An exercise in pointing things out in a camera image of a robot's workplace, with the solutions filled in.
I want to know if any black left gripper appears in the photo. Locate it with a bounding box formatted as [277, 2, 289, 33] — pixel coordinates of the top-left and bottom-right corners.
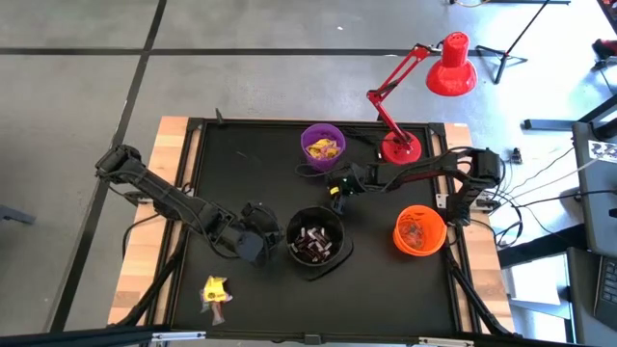
[211, 200, 286, 252]

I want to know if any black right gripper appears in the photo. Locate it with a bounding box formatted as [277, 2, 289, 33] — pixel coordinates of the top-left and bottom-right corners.
[326, 162, 376, 216]

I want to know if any black jack-o-lantern bucket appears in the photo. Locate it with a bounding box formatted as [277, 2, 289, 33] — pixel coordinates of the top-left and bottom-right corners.
[284, 205, 356, 282]

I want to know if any clear candy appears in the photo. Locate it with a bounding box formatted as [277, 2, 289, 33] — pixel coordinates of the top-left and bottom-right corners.
[401, 220, 426, 251]

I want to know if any purple jack-o-lantern bucket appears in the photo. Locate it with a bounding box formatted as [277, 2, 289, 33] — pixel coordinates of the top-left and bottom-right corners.
[300, 122, 348, 174]

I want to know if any black table mat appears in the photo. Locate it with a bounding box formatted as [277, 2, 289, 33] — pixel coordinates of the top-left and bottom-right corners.
[173, 122, 457, 334]

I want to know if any orange jack-o-lantern bucket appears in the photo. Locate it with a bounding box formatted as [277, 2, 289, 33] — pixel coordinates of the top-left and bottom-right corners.
[391, 203, 449, 258]

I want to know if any red desk lamp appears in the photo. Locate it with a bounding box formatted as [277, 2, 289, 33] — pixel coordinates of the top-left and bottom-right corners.
[365, 31, 479, 171]

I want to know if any black stand foot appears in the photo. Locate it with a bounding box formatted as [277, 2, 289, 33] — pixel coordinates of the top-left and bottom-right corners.
[523, 93, 617, 142]

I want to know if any black tripod light stand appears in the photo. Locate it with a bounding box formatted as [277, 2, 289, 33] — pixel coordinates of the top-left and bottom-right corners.
[474, 0, 551, 86]

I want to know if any grey desk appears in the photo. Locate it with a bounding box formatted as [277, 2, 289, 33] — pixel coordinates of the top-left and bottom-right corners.
[566, 246, 617, 347]
[571, 120, 617, 257]

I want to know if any grey floor object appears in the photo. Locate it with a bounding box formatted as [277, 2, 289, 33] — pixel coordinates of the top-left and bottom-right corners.
[0, 203, 38, 227]

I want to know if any white printed tag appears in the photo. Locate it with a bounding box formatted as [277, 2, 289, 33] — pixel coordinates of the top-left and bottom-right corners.
[586, 139, 617, 166]

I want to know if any dark laptop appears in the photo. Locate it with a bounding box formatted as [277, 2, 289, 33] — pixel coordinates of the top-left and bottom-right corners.
[592, 254, 617, 334]

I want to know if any person's red shoe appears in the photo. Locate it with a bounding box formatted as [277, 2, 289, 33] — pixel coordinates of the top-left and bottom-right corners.
[592, 38, 617, 62]

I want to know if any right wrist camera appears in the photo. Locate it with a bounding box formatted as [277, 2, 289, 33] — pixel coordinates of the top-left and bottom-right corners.
[329, 175, 356, 198]

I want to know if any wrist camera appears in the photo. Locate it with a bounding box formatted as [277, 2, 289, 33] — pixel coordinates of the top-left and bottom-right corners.
[329, 175, 356, 198]
[234, 231, 268, 267]

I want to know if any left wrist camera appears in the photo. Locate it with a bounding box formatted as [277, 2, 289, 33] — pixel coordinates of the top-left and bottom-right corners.
[234, 231, 268, 267]

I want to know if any black lamp power cord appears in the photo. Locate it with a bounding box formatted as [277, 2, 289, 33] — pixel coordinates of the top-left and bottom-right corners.
[342, 126, 387, 161]

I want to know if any black aluminium table frame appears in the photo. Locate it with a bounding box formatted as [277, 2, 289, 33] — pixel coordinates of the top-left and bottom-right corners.
[144, 117, 483, 341]

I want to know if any black diagonal frame strut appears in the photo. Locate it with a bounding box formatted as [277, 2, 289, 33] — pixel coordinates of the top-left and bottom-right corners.
[114, 238, 190, 330]
[442, 253, 520, 337]

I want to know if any black floor cable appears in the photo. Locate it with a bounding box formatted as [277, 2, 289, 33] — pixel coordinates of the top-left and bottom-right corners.
[500, 188, 617, 209]

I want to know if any black overhead frame bar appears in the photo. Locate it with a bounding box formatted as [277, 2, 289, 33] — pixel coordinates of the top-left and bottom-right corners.
[0, 324, 208, 347]

